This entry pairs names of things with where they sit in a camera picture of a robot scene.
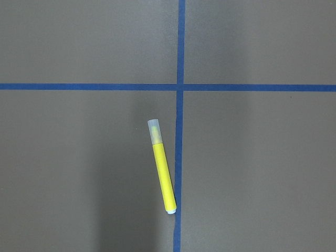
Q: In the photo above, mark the yellow marker pen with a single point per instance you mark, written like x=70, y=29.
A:
x=162, y=167

